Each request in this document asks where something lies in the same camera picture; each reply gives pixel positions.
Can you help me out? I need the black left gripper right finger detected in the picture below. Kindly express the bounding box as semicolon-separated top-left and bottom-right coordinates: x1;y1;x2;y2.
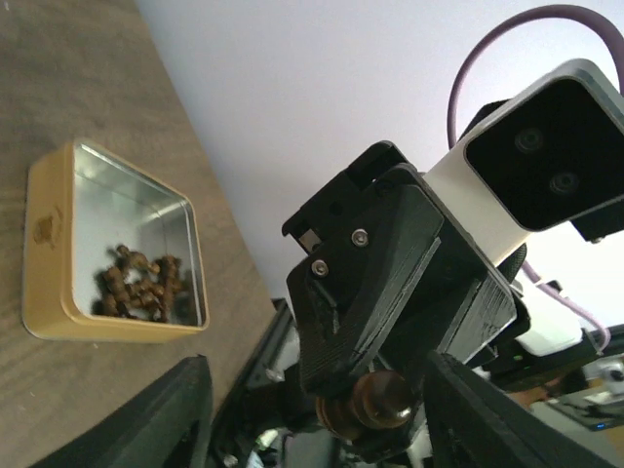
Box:
424;351;612;468

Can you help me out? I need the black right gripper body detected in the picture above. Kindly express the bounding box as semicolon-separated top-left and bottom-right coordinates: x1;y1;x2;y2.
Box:
281;139;530;463

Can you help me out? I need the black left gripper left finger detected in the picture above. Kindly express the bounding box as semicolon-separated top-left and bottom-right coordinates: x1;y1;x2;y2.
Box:
34;355;213;467

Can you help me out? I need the dark brown chess piece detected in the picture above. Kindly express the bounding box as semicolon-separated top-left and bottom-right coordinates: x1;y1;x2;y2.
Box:
316;370;416;442

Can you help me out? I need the gold tin box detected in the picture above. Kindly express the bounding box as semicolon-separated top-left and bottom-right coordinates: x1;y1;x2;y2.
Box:
21;139;210;343

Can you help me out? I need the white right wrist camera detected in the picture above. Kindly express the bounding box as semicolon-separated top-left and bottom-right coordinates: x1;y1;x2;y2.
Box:
424;58;623;265

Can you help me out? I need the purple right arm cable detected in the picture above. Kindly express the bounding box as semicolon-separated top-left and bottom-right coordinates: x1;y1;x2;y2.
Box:
447;0;624;147

